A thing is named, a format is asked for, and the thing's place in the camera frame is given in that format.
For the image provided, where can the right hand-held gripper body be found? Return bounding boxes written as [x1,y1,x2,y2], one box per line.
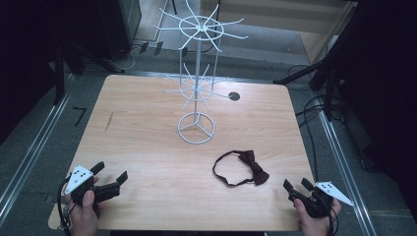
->
[288,181,355,219]

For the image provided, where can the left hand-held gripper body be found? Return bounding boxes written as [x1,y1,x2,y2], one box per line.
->
[64,165,122,205]

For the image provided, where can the dark red bow tie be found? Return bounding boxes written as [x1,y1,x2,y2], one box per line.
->
[211,149,270,188]

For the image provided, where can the white wire display rack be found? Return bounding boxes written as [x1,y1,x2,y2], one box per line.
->
[153,0,249,146]

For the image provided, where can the person's right hand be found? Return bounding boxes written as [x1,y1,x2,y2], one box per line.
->
[293,199,342,236]

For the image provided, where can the person's left hand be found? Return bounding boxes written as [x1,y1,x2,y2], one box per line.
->
[66,189,100,236]

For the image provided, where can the black tape floor mark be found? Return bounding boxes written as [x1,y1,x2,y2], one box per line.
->
[72,106,89,128]

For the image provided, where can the dark cabinet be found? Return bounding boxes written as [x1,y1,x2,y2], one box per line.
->
[94,0,143,61]

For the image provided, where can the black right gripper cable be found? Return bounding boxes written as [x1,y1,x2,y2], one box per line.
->
[328,209,340,236]

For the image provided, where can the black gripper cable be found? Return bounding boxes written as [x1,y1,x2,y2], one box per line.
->
[56,178,73,236]
[328,209,340,236]

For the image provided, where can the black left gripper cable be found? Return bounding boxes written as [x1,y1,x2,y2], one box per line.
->
[56,178,73,236]

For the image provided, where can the aluminium floor rail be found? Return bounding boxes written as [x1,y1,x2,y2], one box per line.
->
[314,97,378,236]
[0,75,76,227]

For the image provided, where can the black floor cables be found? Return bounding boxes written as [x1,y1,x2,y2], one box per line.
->
[287,64,332,182]

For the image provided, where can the white floor cable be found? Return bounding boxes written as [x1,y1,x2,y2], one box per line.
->
[107,43,141,72]

